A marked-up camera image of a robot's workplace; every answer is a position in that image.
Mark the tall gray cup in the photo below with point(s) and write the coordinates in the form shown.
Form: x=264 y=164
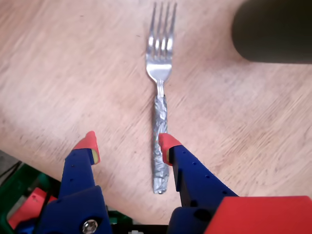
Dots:
x=275 y=31

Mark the red camera mount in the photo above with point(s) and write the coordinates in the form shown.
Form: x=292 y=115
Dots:
x=263 y=217

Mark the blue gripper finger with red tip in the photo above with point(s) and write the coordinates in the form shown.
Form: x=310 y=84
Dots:
x=78 y=195
x=195 y=180

